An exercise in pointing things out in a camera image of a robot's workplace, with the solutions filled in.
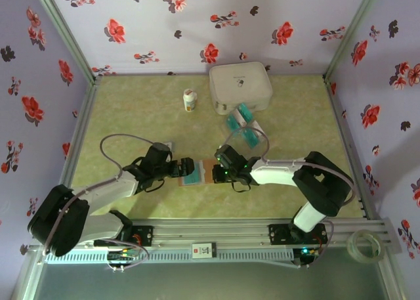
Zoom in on pink leather card holder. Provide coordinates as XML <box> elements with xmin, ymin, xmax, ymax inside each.
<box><xmin>178</xmin><ymin>158</ymin><xmax>221</xmax><ymax>186</ymax></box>

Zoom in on teal VIP credit card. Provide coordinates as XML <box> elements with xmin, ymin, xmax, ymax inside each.
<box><xmin>182</xmin><ymin>161</ymin><xmax>201</xmax><ymax>184</ymax></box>
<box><xmin>225</xmin><ymin>114</ymin><xmax>242</xmax><ymax>132</ymax></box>
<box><xmin>238</xmin><ymin>103</ymin><xmax>255</xmax><ymax>121</ymax></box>

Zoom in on clear acrylic card stand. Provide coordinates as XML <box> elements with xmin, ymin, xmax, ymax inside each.
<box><xmin>224</xmin><ymin>102</ymin><xmax>264</xmax><ymax>153</ymax></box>

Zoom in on white blossom print card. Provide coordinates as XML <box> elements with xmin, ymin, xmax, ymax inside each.
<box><xmin>235</xmin><ymin>108</ymin><xmax>249</xmax><ymax>127</ymax></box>

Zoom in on white pill bottle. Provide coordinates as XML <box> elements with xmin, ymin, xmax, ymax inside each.
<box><xmin>182</xmin><ymin>89</ymin><xmax>199</xmax><ymax>113</ymax></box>

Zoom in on small printed label tag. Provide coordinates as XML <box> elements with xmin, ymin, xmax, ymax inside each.
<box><xmin>191</xmin><ymin>243</ymin><xmax>217</xmax><ymax>260</ymax></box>

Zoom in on white medicine case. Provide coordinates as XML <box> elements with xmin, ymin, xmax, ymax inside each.
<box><xmin>209</xmin><ymin>61</ymin><xmax>274</xmax><ymax>114</ymax></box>

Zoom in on clear tape roll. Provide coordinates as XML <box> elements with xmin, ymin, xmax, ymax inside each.
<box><xmin>346</xmin><ymin>229</ymin><xmax>385</xmax><ymax>265</ymax></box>

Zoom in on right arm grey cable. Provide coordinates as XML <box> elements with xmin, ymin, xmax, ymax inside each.
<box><xmin>218</xmin><ymin>125</ymin><xmax>357</xmax><ymax>268</ymax></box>

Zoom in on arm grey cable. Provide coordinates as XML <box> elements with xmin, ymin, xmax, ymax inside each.
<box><xmin>42</xmin><ymin>134</ymin><xmax>155</xmax><ymax>257</ymax></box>
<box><xmin>218</xmin><ymin>125</ymin><xmax>357</xmax><ymax>268</ymax></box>

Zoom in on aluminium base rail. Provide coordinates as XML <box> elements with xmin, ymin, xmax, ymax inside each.
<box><xmin>28</xmin><ymin>217</ymin><xmax>403</xmax><ymax>253</ymax></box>

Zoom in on left arm grey cable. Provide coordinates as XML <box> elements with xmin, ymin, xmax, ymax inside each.
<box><xmin>42</xmin><ymin>134</ymin><xmax>155</xmax><ymax>257</ymax></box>

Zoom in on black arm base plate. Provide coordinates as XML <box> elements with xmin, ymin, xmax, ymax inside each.
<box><xmin>268</xmin><ymin>223</ymin><xmax>328</xmax><ymax>248</ymax></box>
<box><xmin>117</xmin><ymin>225</ymin><xmax>154</xmax><ymax>248</ymax></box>

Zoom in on aluminium table side rail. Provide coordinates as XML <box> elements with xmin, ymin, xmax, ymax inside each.
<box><xmin>323</xmin><ymin>76</ymin><xmax>378</xmax><ymax>221</ymax></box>
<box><xmin>49</xmin><ymin>78</ymin><xmax>102</xmax><ymax>196</ymax></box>

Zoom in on white slotted cable duct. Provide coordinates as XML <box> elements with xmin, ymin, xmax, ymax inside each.
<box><xmin>44</xmin><ymin>249</ymin><xmax>295</xmax><ymax>265</ymax></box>

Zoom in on aluminium frame post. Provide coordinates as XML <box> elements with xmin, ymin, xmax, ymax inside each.
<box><xmin>323</xmin><ymin>0</ymin><xmax>385</xmax><ymax>83</ymax></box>
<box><xmin>30</xmin><ymin>0</ymin><xmax>101</xmax><ymax>84</ymax></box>

